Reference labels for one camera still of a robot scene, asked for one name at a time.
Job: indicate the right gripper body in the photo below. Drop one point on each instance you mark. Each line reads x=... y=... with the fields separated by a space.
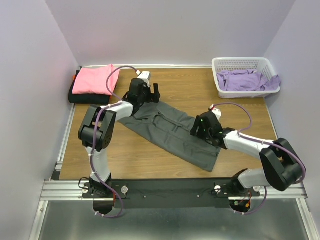
x=207 y=135

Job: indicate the purple t-shirt in basket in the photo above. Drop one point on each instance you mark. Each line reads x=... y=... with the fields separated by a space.
x=246 y=80

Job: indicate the dark grey t-shirt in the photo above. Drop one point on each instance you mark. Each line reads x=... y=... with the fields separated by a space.
x=169 y=129

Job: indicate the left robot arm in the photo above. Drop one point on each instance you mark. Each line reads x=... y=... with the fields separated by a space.
x=96 y=132

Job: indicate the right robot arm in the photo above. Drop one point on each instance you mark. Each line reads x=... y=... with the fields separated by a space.
x=281 y=167

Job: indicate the folded black t-shirt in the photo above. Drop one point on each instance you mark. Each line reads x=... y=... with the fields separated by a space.
x=87 y=98

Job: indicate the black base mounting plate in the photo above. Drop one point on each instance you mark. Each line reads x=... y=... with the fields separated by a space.
x=163 y=193

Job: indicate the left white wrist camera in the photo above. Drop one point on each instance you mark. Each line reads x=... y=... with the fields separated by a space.
x=145 y=75

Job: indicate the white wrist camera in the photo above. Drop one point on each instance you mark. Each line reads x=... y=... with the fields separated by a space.
x=145 y=75
x=215 y=111

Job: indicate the white plastic laundry basket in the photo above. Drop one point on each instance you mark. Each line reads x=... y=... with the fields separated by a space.
x=260 y=64

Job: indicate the folded pink t-shirt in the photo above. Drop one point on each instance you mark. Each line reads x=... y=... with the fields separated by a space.
x=93 y=80

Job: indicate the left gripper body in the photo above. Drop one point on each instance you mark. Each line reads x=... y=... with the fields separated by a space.
x=145 y=98

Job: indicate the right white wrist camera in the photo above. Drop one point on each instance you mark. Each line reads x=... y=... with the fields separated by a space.
x=215 y=111

